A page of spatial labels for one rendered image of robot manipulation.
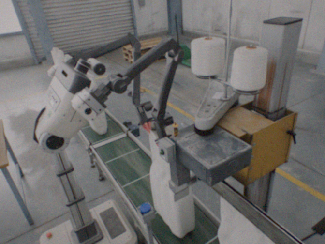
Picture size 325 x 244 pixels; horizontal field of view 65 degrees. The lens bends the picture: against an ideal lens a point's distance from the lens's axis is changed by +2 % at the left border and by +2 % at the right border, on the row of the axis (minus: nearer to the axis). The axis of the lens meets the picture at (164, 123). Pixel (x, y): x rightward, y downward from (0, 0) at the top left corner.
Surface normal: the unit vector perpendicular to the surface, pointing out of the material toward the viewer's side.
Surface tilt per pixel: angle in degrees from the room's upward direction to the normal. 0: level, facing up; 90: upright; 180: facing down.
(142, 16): 90
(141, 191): 0
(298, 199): 0
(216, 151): 0
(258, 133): 90
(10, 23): 90
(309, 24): 90
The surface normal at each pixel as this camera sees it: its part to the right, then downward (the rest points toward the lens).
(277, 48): -0.84, 0.33
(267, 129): 0.53, 0.39
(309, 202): -0.07, -0.86
